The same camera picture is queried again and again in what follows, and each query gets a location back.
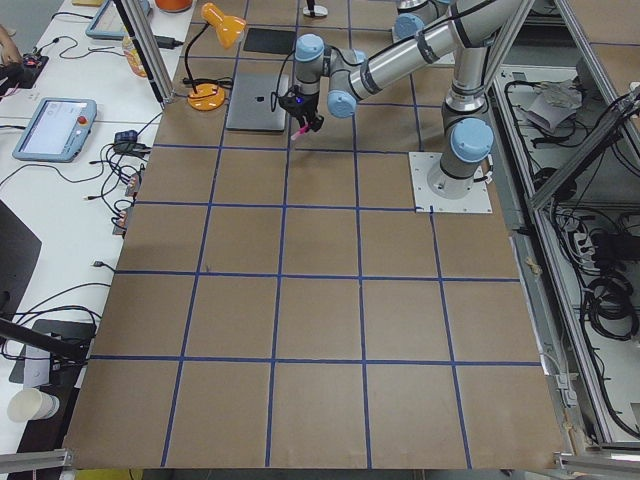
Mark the orange drink bottle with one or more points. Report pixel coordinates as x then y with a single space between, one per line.
132 56

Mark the blue teach pendant far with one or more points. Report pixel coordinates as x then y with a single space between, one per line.
106 24

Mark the blue teach pendant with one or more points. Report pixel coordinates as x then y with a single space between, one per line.
57 131
106 24

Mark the white paper cup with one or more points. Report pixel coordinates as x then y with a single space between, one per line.
32 404

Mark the aluminium frame post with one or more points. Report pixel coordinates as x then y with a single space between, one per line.
138 27

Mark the blue teach pendant near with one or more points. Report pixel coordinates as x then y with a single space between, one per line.
57 131

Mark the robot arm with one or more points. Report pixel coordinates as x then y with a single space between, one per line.
368 23
478 35

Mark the black monitor corner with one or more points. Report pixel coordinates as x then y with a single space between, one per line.
20 249

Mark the silver closed laptop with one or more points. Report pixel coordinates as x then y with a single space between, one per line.
251 101

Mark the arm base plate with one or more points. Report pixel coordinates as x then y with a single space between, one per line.
435 192

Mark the white computer mouse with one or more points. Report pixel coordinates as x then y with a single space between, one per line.
321 12

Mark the black mousepad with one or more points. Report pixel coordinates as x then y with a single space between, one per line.
270 41

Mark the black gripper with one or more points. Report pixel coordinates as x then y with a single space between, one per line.
306 108

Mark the pink highlighter pen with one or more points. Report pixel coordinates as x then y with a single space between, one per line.
300 132

